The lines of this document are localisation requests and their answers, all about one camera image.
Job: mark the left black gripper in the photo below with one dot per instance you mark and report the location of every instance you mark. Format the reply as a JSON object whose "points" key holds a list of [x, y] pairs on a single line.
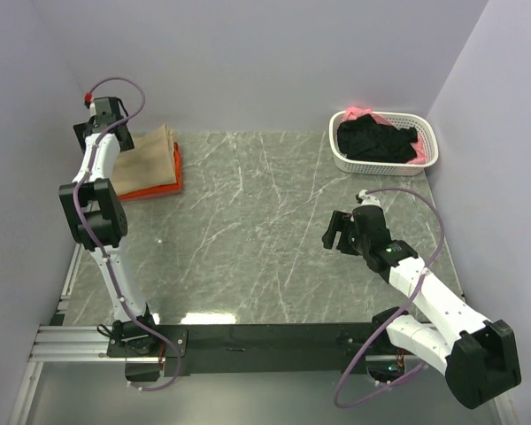
{"points": [[81, 128]]}

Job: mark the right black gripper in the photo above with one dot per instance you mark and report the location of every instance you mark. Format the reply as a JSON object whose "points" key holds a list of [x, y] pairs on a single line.
{"points": [[340, 221]]}

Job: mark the beige t-shirt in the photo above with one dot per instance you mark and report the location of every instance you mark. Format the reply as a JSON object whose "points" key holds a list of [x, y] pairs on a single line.
{"points": [[148, 164]]}

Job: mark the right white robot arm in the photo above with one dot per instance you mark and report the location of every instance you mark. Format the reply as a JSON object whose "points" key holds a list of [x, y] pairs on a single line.
{"points": [[478, 357]]}

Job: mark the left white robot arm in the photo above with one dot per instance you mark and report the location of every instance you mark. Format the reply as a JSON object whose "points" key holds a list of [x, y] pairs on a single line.
{"points": [[94, 214]]}

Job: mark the black t-shirt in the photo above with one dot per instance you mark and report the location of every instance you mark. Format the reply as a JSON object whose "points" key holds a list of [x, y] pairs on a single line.
{"points": [[374, 139]]}

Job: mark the folded orange t-shirt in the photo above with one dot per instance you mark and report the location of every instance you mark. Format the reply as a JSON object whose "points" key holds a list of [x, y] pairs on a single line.
{"points": [[160, 190]]}

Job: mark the pink t-shirt in basket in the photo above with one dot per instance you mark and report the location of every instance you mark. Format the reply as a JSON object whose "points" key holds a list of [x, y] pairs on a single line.
{"points": [[356, 113]]}

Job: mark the white plastic laundry basket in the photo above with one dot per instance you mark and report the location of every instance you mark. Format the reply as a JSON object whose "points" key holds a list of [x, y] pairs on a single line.
{"points": [[426, 136]]}

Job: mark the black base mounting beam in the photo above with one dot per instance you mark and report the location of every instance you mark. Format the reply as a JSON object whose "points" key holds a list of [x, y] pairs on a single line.
{"points": [[183, 350]]}

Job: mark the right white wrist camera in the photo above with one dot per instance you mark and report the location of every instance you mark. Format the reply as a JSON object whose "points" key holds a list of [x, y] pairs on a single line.
{"points": [[364, 198]]}

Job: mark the aluminium table frame rail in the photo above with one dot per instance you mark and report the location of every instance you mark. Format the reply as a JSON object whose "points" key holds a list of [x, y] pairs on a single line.
{"points": [[56, 344]]}

